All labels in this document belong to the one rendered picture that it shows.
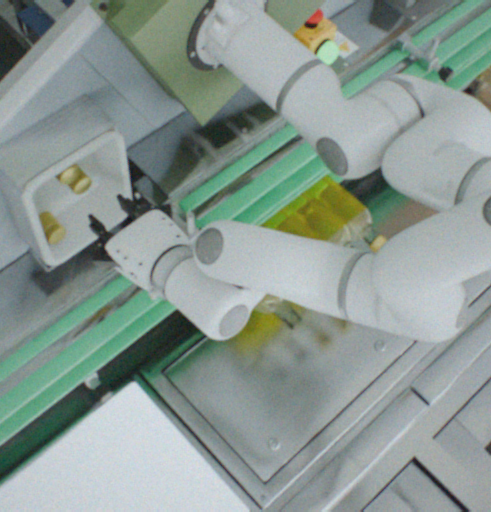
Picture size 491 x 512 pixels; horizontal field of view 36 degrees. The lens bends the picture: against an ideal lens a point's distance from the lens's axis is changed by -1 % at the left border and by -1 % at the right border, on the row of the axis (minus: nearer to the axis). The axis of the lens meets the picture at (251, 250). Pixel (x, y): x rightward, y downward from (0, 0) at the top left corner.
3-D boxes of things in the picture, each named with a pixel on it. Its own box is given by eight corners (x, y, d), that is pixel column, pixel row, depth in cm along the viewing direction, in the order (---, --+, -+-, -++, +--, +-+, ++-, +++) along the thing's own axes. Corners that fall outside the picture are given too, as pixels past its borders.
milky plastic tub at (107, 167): (19, 237, 125) (50, 272, 122) (-14, 154, 106) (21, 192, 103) (103, 181, 132) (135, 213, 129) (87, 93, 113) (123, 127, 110)
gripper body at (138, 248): (155, 310, 107) (111, 269, 113) (210, 267, 111) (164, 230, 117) (141, 277, 101) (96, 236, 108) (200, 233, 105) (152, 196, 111)
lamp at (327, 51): (312, 63, 141) (323, 72, 140) (315, 45, 137) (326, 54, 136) (328, 52, 143) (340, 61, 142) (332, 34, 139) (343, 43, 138)
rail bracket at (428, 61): (389, 48, 149) (442, 87, 144) (397, 19, 142) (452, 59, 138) (403, 39, 150) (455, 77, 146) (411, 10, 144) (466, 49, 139)
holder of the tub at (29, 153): (25, 251, 130) (52, 281, 127) (-14, 152, 106) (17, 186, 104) (105, 197, 136) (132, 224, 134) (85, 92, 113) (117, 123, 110)
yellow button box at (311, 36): (279, 49, 144) (306, 71, 142) (282, 19, 138) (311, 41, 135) (304, 32, 147) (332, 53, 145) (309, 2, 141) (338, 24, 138)
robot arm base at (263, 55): (171, 37, 103) (246, 106, 98) (230, -37, 101) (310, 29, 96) (218, 71, 118) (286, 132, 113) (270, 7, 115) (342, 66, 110)
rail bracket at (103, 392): (56, 362, 138) (101, 415, 133) (50, 347, 132) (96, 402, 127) (74, 348, 139) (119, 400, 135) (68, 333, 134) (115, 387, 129)
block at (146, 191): (133, 216, 135) (158, 241, 132) (128, 185, 127) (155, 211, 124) (149, 205, 136) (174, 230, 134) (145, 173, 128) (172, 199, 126)
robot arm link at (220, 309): (266, 242, 94) (303, 257, 102) (212, 202, 100) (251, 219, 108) (204, 343, 96) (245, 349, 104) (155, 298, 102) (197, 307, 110)
